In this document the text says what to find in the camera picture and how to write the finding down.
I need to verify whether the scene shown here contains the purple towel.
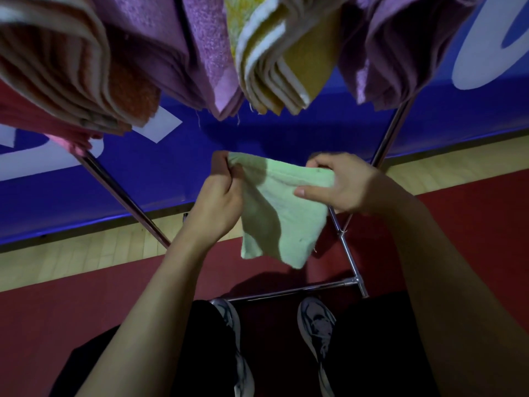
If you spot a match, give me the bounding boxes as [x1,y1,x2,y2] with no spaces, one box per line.
[338,0,484,112]
[90,0,245,121]

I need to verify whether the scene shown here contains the person's right forearm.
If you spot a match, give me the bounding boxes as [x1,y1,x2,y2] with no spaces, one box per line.
[388,194,529,397]

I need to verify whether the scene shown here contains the person's left grey shoe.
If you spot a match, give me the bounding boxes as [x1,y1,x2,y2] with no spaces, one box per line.
[210,297,256,397]

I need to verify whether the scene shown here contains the person's black trousers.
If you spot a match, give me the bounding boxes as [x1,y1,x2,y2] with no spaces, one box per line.
[49,291,443,397]

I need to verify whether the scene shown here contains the person's left forearm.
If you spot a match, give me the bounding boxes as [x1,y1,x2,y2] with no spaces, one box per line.
[76,235,207,397]

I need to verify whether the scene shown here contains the blue banner with white print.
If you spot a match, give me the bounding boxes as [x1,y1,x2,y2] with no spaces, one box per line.
[0,0,529,246]

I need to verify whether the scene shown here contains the orange patterned towel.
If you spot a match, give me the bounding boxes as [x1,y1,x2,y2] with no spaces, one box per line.
[0,0,162,137]

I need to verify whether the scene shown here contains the person's right grey shoe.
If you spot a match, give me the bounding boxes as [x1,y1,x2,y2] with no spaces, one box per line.
[296,296,338,397]

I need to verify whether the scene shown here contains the person's grey shoe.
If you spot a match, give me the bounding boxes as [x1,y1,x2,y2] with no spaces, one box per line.
[296,296,338,397]
[210,297,256,397]

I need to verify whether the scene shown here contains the pink towel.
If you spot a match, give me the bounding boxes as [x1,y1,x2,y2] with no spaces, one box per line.
[0,78,104,158]

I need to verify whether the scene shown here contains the yellow white cloth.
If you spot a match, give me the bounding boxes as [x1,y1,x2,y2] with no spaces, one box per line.
[223,0,350,116]

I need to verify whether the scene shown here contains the pale green towel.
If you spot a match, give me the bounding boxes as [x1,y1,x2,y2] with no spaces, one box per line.
[227,152,336,270]

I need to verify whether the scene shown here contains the person's left hand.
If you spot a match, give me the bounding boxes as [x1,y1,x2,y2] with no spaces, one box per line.
[177,151,245,251]

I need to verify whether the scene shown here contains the person's right hand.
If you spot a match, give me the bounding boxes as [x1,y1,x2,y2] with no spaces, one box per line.
[293,152,415,218]

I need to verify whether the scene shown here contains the metal drying rack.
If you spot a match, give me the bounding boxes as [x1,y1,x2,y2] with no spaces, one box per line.
[74,96,416,304]

